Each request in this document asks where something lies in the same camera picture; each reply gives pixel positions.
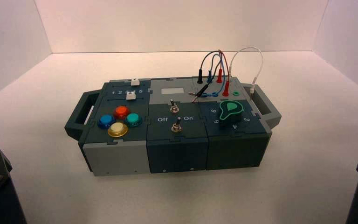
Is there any grey and teal task box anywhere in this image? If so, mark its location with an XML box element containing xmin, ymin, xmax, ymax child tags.
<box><xmin>64</xmin><ymin>76</ymin><xmax>282</xmax><ymax>177</ymax></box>

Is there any teal push button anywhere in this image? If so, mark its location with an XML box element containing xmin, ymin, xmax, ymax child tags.
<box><xmin>124</xmin><ymin>112</ymin><xmax>143</xmax><ymax>127</ymax></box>

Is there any green rotary knob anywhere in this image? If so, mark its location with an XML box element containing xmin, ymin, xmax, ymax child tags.
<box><xmin>218</xmin><ymin>100</ymin><xmax>244</xmax><ymax>128</ymax></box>

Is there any red push button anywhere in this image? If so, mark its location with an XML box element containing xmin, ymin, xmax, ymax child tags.
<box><xmin>113</xmin><ymin>105</ymin><xmax>131</xmax><ymax>120</ymax></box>

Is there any yellow push button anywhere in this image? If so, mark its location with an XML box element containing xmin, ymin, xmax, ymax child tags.
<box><xmin>107</xmin><ymin>122</ymin><xmax>129</xmax><ymax>138</ymax></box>

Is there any blue push button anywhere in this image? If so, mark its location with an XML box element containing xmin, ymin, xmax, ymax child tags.
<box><xmin>97</xmin><ymin>114</ymin><xmax>116</xmax><ymax>130</ymax></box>

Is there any blue banana plug cable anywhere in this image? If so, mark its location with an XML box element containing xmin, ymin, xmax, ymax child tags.
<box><xmin>203</xmin><ymin>52</ymin><xmax>229</xmax><ymax>98</ymax></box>

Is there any red banana plug cable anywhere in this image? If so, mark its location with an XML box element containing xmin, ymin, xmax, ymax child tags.
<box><xmin>216</xmin><ymin>49</ymin><xmax>232</xmax><ymax>98</ymax></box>

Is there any white jumper cable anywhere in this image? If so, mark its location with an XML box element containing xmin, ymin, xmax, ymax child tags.
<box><xmin>229</xmin><ymin>47</ymin><xmax>263</xmax><ymax>95</ymax></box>

